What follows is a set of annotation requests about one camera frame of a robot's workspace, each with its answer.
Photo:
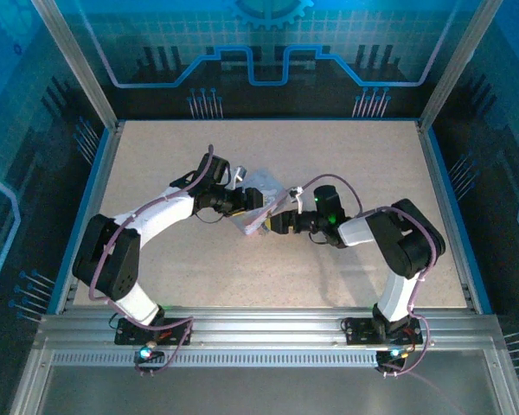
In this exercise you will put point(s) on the left aluminium side rail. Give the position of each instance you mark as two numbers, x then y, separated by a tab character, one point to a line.
95	207

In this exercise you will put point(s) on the left aluminium corner post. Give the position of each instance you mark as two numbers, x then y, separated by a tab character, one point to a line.
75	62

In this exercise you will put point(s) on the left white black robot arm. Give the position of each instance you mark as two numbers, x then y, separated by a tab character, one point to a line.
164	212

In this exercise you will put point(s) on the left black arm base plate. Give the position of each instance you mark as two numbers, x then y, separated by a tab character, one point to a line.
177	330

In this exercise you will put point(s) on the aluminium front rail beam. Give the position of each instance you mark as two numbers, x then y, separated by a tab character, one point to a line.
264	324

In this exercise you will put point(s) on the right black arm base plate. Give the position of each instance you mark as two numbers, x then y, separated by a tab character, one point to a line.
359	330

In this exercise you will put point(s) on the right base status light board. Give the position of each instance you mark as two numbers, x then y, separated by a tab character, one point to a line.
394	353

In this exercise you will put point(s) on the right aluminium side rail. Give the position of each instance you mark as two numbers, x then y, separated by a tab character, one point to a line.
447	207

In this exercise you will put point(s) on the aluminium corner post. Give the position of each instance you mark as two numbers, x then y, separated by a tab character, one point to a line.
75	62
458	60

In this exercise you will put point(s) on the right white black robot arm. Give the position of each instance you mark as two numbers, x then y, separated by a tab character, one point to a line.
354	231

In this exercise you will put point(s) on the aluminium side rail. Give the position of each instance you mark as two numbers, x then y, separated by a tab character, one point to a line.
447	207
95	207

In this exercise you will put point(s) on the clear plastic bag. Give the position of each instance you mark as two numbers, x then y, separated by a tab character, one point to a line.
257	216

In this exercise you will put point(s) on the base status light board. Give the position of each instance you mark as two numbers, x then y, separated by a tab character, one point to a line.
394	353
146	353

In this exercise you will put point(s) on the left base status light board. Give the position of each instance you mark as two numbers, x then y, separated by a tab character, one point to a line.
146	353

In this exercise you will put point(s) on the right aluminium corner post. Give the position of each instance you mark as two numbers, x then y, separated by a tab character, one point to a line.
458	60

